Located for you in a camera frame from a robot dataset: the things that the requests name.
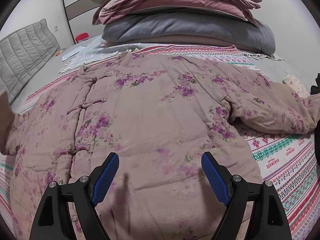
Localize wardrobe doors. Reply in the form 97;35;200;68
60;0;103;43

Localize black garment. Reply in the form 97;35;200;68
310;73;320;95

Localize grey quilted headboard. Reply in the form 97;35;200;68
0;18;60;103

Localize pink folded quilt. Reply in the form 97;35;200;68
92;0;261;25

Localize white paper sheet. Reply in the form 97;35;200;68
62;47;83;61

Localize floral quilted padded jacket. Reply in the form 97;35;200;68
4;53;320;240

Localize grey bed sheet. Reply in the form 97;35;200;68
11;37;96;113

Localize patterned pink green blanket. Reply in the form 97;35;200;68
0;43;320;238

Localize grey folded blanket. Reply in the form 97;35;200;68
102;12;276;56

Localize red container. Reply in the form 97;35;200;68
75;33;89;43

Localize white patterned pillow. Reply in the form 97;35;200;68
283;74;310;98

